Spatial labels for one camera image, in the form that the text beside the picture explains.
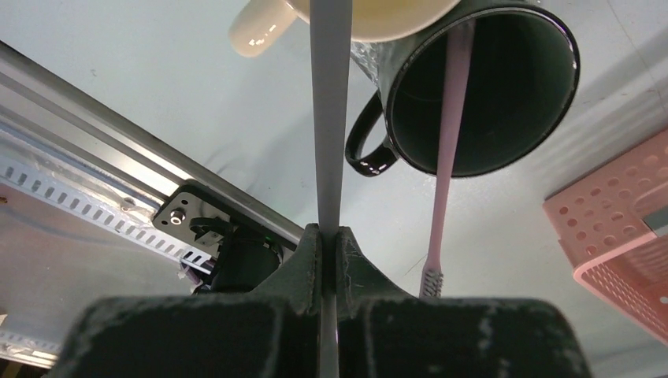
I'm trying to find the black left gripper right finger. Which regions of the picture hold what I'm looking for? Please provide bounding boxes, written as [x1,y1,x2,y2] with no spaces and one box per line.
[336,227,591,377]

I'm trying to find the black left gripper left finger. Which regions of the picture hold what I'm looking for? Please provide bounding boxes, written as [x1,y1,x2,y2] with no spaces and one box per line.
[50,224,322,377]

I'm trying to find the black mug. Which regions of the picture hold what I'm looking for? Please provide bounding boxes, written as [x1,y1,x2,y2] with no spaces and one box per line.
[345,1,581,178]

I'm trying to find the cream mug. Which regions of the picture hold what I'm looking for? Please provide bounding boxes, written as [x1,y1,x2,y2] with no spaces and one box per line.
[228,0,459,57]

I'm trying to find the grey toothbrush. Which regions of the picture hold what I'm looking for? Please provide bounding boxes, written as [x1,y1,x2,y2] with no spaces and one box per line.
[310,23,351,377]

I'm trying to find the clear textured oval tray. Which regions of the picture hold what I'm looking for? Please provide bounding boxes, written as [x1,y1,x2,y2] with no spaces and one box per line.
[351,41,389,91]

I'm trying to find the pink perforated basket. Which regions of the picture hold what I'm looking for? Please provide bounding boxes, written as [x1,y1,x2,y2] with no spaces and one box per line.
[543,131,667,343]

